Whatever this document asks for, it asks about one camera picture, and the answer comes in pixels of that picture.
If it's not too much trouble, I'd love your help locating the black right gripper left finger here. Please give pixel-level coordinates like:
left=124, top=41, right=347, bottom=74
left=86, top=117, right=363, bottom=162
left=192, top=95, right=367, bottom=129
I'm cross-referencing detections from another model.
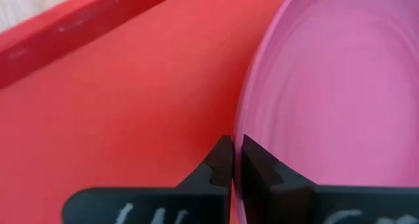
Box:
left=61, top=134, right=234, bottom=224

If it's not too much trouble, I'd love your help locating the pink round plate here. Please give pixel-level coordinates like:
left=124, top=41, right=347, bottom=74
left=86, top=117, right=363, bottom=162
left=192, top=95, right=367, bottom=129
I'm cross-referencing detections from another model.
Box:
left=232, top=0, right=419, bottom=224

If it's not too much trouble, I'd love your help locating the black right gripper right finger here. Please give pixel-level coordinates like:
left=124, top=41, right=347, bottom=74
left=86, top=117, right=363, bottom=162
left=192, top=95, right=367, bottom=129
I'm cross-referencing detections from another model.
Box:
left=240, top=134, right=419, bottom=224

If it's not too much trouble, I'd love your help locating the red plastic tray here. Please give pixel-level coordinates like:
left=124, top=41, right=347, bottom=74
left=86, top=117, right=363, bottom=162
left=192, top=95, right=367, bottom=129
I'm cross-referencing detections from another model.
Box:
left=0, top=0, right=295, bottom=224

